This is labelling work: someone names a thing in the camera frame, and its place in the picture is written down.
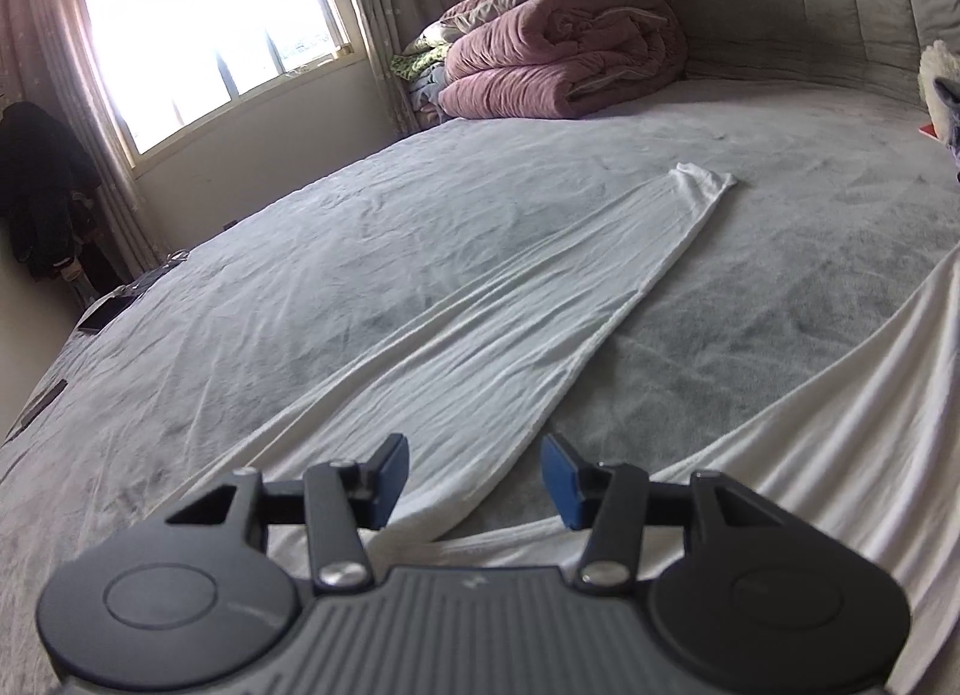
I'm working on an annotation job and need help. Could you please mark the window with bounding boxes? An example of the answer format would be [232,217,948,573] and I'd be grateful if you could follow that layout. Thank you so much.
[71,0,368,167]

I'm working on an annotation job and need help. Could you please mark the dark hanging clothes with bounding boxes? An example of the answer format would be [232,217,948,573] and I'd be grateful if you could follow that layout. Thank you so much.
[0,101,102,284]

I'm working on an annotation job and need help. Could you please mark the stack of folded clothes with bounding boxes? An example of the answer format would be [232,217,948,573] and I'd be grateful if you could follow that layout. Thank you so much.
[919,76,960,180]

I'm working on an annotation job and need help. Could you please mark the pink folded quilt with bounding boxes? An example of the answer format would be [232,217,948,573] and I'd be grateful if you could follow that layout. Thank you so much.
[437,0,689,121]

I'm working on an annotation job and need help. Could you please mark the white charging cable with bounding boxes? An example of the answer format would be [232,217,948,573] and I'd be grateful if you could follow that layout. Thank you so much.
[131,252,192,291]

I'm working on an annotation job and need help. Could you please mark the green floral pillow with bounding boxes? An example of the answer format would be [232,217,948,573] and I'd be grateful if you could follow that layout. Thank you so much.
[390,28,451,85]

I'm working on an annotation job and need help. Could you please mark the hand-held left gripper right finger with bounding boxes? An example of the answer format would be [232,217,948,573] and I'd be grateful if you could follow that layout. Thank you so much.
[541,432,785,591]

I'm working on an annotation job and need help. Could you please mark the white plush toy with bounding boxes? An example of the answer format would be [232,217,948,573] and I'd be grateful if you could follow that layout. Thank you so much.
[919,41,960,134]

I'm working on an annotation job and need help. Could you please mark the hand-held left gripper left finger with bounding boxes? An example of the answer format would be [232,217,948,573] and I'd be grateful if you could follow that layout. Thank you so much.
[161,432,410,591]

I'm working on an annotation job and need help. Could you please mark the grey bed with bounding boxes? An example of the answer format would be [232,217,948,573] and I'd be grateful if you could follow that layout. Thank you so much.
[0,65,960,695]

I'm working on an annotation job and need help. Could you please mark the black phone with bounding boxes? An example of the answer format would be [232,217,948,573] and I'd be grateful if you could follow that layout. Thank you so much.
[15,380,68,434]

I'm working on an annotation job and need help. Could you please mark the white long-sleeve shirt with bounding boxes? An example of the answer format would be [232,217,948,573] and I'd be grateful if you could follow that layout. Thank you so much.
[202,163,960,695]

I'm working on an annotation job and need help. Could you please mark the grey-blue cloth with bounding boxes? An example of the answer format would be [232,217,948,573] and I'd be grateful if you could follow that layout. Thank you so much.
[409,61,451,134]

